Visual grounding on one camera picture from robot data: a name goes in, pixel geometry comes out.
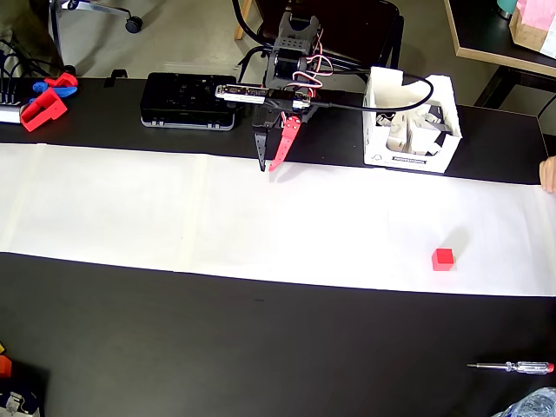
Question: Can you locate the clear plastic water bottle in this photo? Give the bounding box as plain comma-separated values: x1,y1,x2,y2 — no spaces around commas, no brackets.
493,386,556,417

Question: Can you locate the black hook clamp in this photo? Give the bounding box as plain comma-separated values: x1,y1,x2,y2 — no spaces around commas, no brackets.
103,69,128,88

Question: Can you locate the large red printed part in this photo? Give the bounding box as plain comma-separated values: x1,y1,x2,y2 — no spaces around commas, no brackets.
19,86,70,133

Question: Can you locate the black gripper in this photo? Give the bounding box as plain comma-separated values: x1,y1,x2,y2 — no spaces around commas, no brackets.
251,97,321,173

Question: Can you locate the white strip camera board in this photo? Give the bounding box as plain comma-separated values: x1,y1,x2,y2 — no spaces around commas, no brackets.
215,84,314,109

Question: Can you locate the red white servo wire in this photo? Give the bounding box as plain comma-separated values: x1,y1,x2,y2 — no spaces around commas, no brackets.
293,30,334,95

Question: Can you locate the office chair chrome base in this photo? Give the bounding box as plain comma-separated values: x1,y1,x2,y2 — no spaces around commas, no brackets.
47,0,144,77

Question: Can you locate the white paper sheet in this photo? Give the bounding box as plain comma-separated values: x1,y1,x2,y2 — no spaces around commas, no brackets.
0,142,556,299

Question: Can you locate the clear handle screwdriver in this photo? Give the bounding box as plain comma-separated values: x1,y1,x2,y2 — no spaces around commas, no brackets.
467,360,556,375

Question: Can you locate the light wooden post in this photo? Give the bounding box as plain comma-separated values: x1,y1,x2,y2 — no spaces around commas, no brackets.
234,0,253,40

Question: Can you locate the cardboard box with pink paper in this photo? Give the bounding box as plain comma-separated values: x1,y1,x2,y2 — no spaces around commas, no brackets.
508,0,556,60

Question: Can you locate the black cable bundle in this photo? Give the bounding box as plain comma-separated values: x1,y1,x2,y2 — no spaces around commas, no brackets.
0,36,66,108

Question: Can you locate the red cube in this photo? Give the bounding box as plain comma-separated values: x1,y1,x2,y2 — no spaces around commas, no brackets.
432,248,456,273

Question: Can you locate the white cardboard box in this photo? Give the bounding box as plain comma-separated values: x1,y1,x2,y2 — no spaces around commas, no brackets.
362,65,464,175

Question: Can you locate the dark printed box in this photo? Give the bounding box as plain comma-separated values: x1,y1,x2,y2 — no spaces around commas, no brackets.
0,388,44,417

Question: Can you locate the grey power strip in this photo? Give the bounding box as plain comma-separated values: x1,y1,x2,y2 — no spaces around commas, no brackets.
0,103,23,125

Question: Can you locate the person's right hand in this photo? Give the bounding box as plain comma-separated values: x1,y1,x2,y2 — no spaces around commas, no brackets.
539,155,556,195

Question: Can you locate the black electronics case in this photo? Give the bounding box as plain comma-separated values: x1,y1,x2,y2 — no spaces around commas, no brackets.
139,71,244,131

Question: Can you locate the blue printed part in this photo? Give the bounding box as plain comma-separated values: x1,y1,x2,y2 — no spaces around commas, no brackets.
30,81,78,103

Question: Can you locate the black table with wood edge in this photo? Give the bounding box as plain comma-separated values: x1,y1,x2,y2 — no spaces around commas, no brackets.
442,0,556,109

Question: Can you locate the small red printed part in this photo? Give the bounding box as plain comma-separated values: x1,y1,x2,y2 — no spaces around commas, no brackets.
43,72,80,89

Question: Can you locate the black base cable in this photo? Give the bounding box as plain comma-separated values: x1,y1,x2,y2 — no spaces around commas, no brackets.
236,43,270,86

